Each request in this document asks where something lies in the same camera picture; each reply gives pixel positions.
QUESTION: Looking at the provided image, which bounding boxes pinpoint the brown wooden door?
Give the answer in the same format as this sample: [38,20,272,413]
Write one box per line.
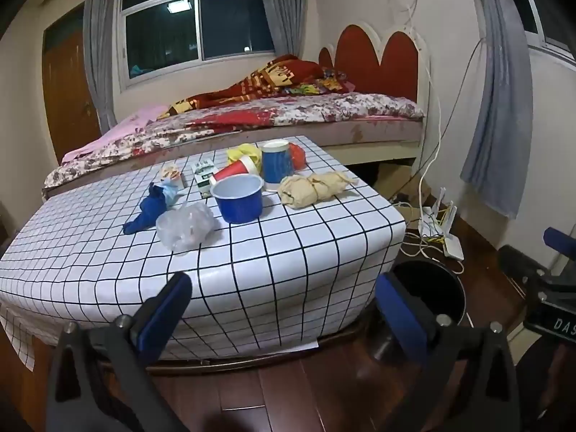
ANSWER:
[42,6,102,165]

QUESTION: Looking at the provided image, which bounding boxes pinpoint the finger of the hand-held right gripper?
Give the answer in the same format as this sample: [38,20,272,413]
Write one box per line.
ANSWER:
[497,245,547,298]
[542,227,576,280]

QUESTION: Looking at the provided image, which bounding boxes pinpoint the blue ribbed paper cup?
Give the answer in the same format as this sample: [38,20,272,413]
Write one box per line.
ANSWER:
[261,139,295,192]

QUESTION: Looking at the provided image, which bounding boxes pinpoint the beige bed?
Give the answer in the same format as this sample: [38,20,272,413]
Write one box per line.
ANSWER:
[42,114,426,199]

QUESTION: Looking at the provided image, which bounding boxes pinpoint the brown paper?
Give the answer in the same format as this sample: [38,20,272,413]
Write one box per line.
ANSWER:
[310,170,358,202]
[278,175,318,210]

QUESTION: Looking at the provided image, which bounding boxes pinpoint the pink cloth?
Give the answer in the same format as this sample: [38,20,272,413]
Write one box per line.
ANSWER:
[60,104,169,165]

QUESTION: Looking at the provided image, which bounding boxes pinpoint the red patterned blanket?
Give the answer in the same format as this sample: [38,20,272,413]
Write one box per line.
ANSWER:
[157,54,325,120]

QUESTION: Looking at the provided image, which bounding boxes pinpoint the green white carton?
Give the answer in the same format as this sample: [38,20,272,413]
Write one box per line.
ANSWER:
[191,159,217,198]

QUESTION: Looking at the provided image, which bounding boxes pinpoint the yellow plastic bag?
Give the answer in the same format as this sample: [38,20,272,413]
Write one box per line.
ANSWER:
[226,143,263,175]

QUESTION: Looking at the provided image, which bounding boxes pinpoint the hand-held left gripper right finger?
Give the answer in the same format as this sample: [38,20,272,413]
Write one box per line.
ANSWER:
[374,272,523,432]

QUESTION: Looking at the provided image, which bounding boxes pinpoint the red paper cup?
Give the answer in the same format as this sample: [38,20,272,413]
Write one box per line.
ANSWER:
[209,157,259,186]

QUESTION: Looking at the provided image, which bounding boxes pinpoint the white flat modem box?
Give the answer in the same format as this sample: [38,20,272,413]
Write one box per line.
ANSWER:
[443,238,465,262]

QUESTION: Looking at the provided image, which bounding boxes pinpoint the cardboard box under bed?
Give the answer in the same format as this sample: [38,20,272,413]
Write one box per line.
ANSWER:
[373,164,433,217]

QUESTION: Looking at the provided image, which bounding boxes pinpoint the small side window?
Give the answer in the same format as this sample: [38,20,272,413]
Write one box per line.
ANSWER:
[508,0,576,61]

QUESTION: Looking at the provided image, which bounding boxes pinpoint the white checked tablecloth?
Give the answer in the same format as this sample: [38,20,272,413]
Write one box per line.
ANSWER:
[0,135,408,372]

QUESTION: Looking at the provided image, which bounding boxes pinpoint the blue paper bowl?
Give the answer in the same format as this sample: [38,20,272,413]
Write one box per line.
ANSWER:
[210,173,265,225]

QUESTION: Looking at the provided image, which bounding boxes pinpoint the clear plastic bag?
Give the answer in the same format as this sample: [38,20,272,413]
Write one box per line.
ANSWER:
[155,202,221,253]

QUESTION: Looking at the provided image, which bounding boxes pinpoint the orange plastic bag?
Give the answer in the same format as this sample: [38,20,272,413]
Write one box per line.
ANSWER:
[288,142,307,172]

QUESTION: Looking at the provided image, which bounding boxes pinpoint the grey curtain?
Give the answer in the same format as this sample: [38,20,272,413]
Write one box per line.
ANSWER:
[256,0,311,55]
[459,0,541,220]
[83,0,122,133]

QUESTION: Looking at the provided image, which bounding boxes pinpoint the small printed snack cup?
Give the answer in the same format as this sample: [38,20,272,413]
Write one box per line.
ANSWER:
[161,162,186,190]

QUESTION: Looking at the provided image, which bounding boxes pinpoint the bed with floral bedding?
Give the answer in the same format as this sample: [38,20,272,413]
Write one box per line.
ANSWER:
[44,92,426,190]

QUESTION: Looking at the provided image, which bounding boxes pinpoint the white coiled floor cables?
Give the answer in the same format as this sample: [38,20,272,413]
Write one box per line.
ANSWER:
[396,229,466,275]

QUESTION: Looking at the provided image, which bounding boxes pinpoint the black trash bin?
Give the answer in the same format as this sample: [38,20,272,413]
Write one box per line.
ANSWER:
[369,258,469,361]

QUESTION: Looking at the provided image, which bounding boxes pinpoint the black wall cable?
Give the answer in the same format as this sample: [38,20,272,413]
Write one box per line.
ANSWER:
[389,36,487,203]

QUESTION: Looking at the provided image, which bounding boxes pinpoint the dark blue glove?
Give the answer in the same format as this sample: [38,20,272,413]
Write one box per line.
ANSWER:
[123,182,168,235]

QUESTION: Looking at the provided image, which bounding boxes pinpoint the light blue face mask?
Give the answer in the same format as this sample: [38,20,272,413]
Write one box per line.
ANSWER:
[159,177,181,210]

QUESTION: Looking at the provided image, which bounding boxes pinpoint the large sliding window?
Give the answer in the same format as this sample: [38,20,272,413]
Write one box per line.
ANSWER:
[118,0,276,88]

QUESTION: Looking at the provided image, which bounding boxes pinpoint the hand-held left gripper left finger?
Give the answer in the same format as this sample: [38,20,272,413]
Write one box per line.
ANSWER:
[45,271,194,432]

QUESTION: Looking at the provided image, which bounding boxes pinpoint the colourful pillow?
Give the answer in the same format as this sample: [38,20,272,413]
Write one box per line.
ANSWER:
[288,67,356,96]

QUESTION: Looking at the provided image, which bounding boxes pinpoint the white wall cable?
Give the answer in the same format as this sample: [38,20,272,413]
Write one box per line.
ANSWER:
[382,0,444,239]

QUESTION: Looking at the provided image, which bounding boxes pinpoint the white router with antennas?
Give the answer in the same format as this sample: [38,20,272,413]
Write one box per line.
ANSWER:
[419,186,457,240]

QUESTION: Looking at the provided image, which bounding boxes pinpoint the red white headboard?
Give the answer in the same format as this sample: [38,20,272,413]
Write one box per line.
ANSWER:
[317,22,432,163]

